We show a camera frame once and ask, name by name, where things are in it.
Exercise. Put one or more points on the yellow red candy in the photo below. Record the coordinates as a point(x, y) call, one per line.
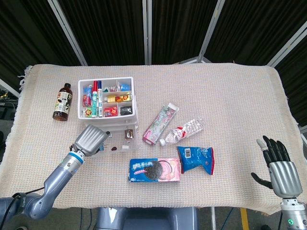
point(88, 112)

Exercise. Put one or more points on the small blue packet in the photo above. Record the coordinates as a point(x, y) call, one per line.
point(125, 86)

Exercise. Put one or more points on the red capped marker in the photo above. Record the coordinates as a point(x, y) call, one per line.
point(95, 95)

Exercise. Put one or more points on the small white cylinder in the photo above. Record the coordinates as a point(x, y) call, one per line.
point(124, 147)

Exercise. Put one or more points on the blue snack bag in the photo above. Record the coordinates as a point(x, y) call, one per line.
point(195, 160)

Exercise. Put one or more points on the brown glass bottle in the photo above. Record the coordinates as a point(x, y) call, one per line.
point(62, 103)

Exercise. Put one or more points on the pink floral carton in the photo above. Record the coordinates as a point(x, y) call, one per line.
point(159, 124)

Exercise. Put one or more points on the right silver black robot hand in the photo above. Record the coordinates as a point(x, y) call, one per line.
point(284, 178)

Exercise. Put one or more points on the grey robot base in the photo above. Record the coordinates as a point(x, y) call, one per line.
point(146, 219)

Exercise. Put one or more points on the clear plastic water bottle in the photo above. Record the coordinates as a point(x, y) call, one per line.
point(182, 131)

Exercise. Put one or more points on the dark folding partition screen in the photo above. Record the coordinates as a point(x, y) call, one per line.
point(108, 31)

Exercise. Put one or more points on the red candy pack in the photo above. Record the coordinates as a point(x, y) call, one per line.
point(110, 111)

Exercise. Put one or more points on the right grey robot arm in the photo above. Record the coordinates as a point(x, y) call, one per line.
point(291, 213)

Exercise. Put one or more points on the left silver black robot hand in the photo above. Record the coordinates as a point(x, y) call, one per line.
point(92, 140)

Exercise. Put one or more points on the white drawer organizer box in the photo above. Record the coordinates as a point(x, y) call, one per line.
point(81, 113)

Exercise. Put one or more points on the blue pink Oreo box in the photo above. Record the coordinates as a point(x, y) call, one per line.
point(153, 170)

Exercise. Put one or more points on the brown candy wrapper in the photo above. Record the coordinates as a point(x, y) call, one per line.
point(129, 134)

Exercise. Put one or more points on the beige woven tablecloth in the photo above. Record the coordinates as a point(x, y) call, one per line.
point(216, 100)

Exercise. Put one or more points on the small dark red piece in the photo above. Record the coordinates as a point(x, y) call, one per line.
point(114, 149)

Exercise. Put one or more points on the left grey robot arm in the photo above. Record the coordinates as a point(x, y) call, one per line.
point(55, 179)

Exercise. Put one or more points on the blue capped marker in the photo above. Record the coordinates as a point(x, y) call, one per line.
point(100, 95)

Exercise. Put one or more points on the small green triangle piece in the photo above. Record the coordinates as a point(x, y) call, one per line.
point(106, 90)

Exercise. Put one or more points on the red wrapped candy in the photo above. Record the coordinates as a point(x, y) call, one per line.
point(87, 100)

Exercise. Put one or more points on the clear plastic bin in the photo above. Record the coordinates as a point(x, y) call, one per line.
point(110, 120)
point(120, 141)

